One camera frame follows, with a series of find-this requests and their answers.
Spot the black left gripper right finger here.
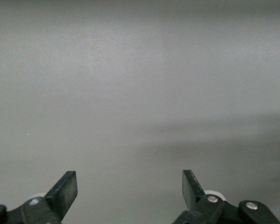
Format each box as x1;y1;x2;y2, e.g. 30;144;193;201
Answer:
172;169;280;224

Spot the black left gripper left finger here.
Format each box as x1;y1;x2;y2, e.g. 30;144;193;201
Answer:
0;171;78;224

